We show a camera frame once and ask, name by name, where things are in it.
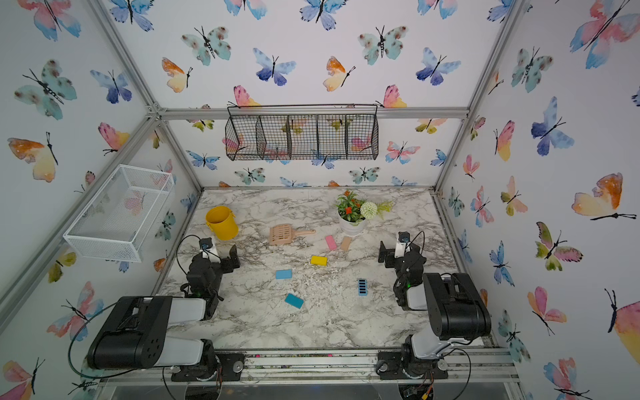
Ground pink building block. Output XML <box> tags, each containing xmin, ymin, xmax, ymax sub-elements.
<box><xmin>325</xmin><ymin>235</ymin><xmax>338</xmax><ymax>251</ymax></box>

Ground yellow building block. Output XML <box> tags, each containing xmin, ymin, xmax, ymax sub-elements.
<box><xmin>310</xmin><ymin>256</ymin><xmax>328</xmax><ymax>266</ymax></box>

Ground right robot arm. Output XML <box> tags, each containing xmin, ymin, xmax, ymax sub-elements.
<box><xmin>375</xmin><ymin>242</ymin><xmax>491</xmax><ymax>380</ymax></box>

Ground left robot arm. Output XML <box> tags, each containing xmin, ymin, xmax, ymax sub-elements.
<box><xmin>86</xmin><ymin>245</ymin><xmax>244</xmax><ymax>383</ymax></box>

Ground tan building block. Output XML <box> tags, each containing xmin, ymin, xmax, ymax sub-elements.
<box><xmin>340</xmin><ymin>237</ymin><xmax>353</xmax><ymax>252</ymax></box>

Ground light blue building block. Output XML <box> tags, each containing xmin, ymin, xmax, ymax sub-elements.
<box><xmin>275</xmin><ymin>269</ymin><xmax>293</xmax><ymax>280</ymax></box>

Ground teal building block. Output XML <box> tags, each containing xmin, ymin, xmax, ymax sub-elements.
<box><xmin>285</xmin><ymin>293</ymin><xmax>304</xmax><ymax>309</ymax></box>

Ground white pot artificial flowers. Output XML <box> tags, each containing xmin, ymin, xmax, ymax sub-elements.
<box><xmin>337</xmin><ymin>190</ymin><xmax>393</xmax><ymax>237</ymax></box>

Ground beige plastic slotted scoop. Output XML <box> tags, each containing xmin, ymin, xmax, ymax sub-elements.
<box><xmin>268</xmin><ymin>224</ymin><xmax>316</xmax><ymax>246</ymax></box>

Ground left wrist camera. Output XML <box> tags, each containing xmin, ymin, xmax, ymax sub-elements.
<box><xmin>199</xmin><ymin>237</ymin><xmax>220</xmax><ymax>260</ymax></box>

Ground white mesh wall basket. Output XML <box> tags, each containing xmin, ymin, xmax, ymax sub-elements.
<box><xmin>63</xmin><ymin>164</ymin><xmax>175</xmax><ymax>263</ymax></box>

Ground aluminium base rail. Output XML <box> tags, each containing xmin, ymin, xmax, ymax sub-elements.
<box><xmin>99</xmin><ymin>347</ymin><xmax>521</xmax><ymax>386</ymax></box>

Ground black wire wall basket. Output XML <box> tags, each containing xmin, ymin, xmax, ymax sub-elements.
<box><xmin>223</xmin><ymin>103</ymin><xmax>379</xmax><ymax>161</ymax></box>

